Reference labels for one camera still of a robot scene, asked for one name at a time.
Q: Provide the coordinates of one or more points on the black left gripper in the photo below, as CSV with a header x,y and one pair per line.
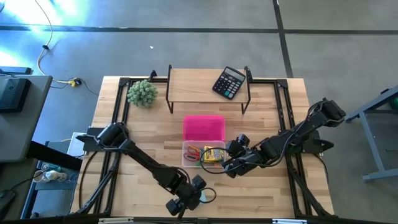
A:
x,y
189,196

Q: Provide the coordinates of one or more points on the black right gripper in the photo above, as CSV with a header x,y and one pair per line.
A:
x,y
244,157

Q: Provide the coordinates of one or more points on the light blue sticky note pad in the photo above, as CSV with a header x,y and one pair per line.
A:
x,y
204,196

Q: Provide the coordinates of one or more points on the yellow green crayon box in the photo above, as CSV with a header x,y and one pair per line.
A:
x,y
214,154

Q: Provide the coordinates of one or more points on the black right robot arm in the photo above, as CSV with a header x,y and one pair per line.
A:
x,y
298,133

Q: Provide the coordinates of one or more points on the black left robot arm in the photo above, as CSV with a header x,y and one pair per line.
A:
x,y
146,161

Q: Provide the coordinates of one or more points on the clear plastic pencil box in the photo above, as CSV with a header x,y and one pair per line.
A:
x,y
185,164

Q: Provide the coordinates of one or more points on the pink pencil box lid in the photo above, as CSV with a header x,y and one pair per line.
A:
x,y
203,127

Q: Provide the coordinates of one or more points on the black desk calculator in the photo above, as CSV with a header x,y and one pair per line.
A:
x,y
228,84

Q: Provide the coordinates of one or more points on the wooden shelf riser black legs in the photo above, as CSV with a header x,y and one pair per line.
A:
x,y
192,85

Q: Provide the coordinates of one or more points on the artificial green potted plant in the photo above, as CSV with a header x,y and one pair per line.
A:
x,y
142,93

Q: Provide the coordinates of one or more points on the white paper sheet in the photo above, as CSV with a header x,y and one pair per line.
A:
x,y
73,146

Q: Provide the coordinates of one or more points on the clear plastic bottle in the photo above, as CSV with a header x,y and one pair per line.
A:
x,y
53,176

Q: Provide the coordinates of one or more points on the grey metal table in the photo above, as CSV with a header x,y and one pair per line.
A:
x,y
372,143

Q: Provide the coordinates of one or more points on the black desk beam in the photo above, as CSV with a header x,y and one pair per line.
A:
x,y
53,154

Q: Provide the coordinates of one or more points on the grey desk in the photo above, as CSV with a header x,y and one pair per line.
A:
x,y
18,133

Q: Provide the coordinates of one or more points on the black box device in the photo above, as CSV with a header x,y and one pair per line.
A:
x,y
12,93

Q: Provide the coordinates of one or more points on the black flat device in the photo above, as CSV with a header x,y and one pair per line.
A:
x,y
15,70

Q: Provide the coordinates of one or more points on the silver metal bracket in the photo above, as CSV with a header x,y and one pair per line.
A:
x,y
116,220
289,221

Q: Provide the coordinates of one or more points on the black aluminium table frame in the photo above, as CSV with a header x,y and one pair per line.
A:
x,y
123,81

